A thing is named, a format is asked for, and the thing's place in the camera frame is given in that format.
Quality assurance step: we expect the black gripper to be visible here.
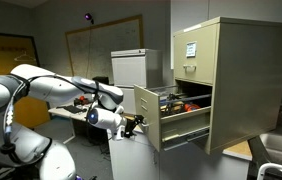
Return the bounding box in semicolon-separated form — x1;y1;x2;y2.
123;114;150;140

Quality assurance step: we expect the beige file cabinet drawer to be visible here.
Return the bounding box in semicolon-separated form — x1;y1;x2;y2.
133;83;213;153

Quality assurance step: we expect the grey lateral file cabinet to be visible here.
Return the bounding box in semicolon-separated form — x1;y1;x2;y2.
109;48;164;116

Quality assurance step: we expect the beige drawer with paper label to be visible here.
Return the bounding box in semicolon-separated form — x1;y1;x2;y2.
173;23;220;86

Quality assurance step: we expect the beige metal file cabinet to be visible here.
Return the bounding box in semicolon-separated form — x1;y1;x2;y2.
172;16;282;156

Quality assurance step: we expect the black clamp tool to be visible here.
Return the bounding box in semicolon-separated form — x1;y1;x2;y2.
161;93;183;117

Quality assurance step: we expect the orange tool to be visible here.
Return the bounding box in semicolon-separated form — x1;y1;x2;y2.
183;102;202;113

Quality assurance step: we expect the black box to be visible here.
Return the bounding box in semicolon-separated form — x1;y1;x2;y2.
91;75;111;86

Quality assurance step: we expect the red tool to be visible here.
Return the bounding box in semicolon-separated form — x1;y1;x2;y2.
73;95;91;107

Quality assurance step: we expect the black keyboard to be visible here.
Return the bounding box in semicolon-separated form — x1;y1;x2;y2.
62;104;84;115

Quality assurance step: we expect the wood framed whiteboard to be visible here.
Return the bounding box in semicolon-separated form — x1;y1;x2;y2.
63;14;146;80

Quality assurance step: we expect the cluttered white desk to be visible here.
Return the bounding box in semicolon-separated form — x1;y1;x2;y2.
48;99;93;145

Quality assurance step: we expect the white paper label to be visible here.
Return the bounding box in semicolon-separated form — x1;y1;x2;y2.
185;40;198;59

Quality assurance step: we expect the steel sink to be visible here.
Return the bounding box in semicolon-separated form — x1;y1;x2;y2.
258;132;282;175

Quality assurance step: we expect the metal drawer handle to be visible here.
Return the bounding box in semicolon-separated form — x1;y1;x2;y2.
182;63;198;73

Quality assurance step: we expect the camera with purple light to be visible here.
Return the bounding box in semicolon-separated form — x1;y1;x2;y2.
83;12;96;25

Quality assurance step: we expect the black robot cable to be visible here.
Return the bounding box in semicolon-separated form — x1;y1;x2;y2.
0;74;101;155

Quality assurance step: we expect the white metal tube frame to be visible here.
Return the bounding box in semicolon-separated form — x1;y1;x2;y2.
256;161;282;180

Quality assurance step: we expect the yellow wall board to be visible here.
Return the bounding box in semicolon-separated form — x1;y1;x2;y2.
0;30;52;130

